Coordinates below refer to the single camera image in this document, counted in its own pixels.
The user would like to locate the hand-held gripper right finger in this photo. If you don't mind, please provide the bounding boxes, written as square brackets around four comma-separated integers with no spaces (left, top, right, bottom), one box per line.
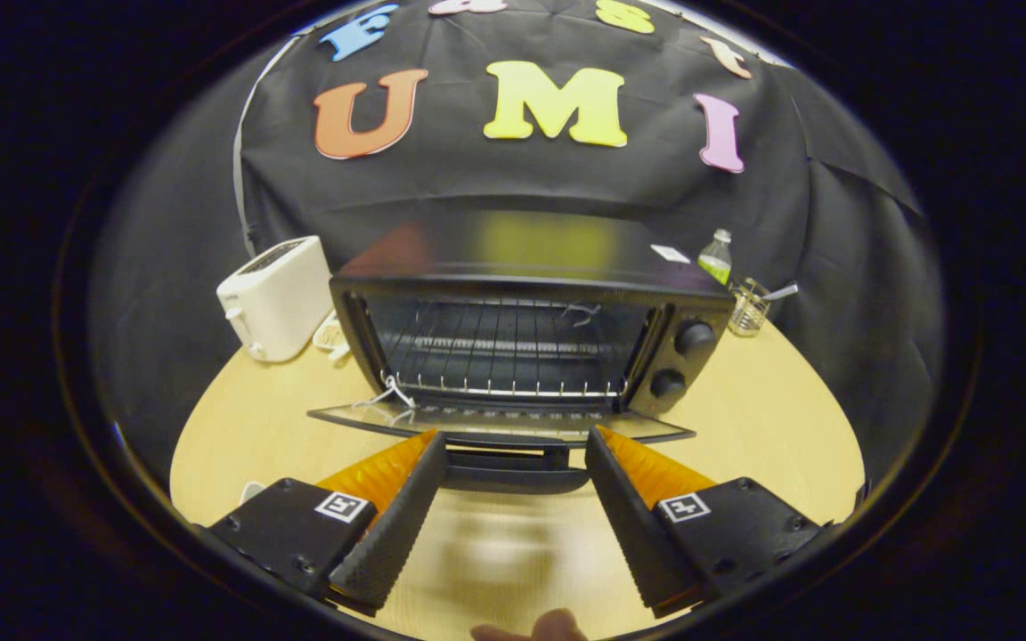
[584,425,835,620]

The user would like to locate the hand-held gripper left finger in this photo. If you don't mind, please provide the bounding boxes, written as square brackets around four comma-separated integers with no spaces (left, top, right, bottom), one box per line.
[201,429,450,617]

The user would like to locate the black toaster oven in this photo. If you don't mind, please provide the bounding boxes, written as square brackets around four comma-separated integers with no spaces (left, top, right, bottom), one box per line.
[308,209,737,495]

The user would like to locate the white slot toaster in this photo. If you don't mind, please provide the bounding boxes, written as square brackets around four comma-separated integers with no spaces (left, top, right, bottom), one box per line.
[216,235,334,363]

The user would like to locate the small white dotted object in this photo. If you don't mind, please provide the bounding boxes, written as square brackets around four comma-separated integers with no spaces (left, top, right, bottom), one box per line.
[313,312,352,361]

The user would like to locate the clear glass container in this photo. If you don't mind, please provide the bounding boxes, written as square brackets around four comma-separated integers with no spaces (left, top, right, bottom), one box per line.
[729,278,772,337]

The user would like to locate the clear plastic bottle green liquid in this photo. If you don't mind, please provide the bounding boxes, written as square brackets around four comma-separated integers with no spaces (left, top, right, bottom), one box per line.
[697,229,734,286]

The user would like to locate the black backdrop cloth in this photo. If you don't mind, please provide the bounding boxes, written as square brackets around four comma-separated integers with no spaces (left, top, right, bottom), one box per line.
[90,0,946,486]

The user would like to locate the white string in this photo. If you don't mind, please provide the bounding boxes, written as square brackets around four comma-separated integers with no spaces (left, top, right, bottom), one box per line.
[354,374,418,424]

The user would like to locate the metal wire oven rack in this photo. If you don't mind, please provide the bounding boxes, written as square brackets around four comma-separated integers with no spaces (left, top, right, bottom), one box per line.
[386,298,647,399]

